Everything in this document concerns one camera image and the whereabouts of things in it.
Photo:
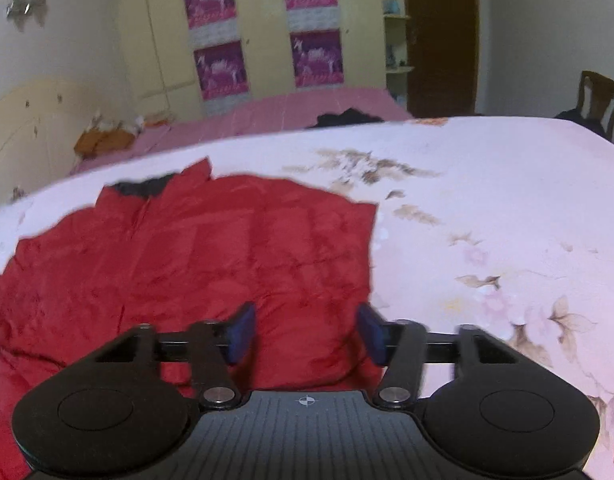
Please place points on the cream open shelf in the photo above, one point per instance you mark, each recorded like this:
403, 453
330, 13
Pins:
396, 35

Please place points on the dark cloth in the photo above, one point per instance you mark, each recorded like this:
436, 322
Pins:
347, 118

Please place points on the pink bed sheet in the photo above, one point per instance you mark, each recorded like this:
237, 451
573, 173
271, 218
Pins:
267, 110

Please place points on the wooden chair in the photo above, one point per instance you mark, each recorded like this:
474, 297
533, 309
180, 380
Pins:
594, 100

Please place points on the brown wooden door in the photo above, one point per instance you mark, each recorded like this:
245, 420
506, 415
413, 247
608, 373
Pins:
442, 40

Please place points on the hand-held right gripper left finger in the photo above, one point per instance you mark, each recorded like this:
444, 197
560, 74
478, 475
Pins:
241, 334

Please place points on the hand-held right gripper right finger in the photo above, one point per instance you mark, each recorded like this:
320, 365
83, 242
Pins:
371, 334

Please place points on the cream wardrobe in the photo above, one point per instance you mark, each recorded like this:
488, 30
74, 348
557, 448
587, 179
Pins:
157, 35

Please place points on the floral white bed sheet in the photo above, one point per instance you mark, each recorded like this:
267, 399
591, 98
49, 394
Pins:
487, 200

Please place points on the red puffer jacket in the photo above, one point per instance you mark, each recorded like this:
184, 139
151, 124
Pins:
212, 250

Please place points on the blue shelf ornament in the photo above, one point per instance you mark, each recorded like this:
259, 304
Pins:
392, 6

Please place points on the cream bed headboard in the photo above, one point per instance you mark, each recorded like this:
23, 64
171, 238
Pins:
32, 130

